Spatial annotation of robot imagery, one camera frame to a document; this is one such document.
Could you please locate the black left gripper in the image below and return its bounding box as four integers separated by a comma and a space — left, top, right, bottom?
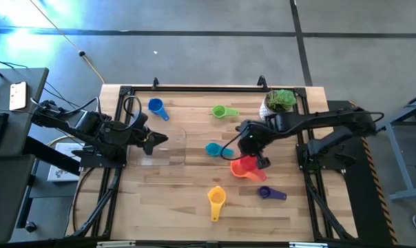
120, 112, 169, 156

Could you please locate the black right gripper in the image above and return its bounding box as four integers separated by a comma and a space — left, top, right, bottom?
236, 120, 274, 169

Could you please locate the clear plastic basket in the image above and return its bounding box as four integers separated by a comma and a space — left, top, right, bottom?
127, 127, 188, 167

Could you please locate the red measuring cup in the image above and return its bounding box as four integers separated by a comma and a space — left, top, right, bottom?
240, 155, 267, 182

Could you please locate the orange measuring cup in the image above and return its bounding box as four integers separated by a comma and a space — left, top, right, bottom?
229, 158, 264, 183

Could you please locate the purple measuring cup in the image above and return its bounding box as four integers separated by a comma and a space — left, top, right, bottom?
257, 185, 288, 201

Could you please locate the blue measuring cup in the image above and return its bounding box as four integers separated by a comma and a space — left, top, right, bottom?
147, 98, 170, 122

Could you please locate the teal measuring cup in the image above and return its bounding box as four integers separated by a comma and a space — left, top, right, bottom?
205, 142, 235, 158

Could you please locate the yellow measuring cup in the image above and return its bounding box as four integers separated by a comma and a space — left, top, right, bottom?
207, 185, 227, 223

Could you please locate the green measuring cup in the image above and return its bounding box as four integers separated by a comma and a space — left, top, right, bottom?
211, 105, 240, 120

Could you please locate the succulent in white patterned pot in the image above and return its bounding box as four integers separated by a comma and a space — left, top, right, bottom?
258, 88, 298, 121

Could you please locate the white booklet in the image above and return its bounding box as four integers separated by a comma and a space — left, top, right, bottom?
47, 142, 82, 183

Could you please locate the black hazard striped mat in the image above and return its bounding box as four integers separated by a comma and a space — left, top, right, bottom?
326, 99, 399, 246

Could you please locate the grey desk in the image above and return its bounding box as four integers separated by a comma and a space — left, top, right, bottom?
0, 68, 50, 159
0, 154, 35, 244

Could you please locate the white smartphone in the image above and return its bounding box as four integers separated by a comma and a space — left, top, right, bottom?
8, 81, 28, 112

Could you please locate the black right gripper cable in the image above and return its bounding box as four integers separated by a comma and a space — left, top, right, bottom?
220, 122, 264, 162

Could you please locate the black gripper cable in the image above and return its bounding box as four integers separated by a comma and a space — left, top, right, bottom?
220, 122, 264, 162
123, 95, 143, 130

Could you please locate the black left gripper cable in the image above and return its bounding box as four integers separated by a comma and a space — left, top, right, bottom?
123, 95, 143, 130

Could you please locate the black aluminium table frame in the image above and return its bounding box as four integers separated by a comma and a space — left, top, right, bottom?
70, 84, 359, 242

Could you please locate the yellow floor cable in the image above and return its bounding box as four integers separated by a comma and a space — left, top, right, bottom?
28, 0, 107, 85

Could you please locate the silver metal bracket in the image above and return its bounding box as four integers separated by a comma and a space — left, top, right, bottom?
96, 240, 136, 248
289, 242, 329, 248

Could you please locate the black desk cable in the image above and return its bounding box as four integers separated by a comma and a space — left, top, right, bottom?
42, 81, 102, 116

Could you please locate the grey metal trolley frame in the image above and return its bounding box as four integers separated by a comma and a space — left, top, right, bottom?
368, 90, 416, 202

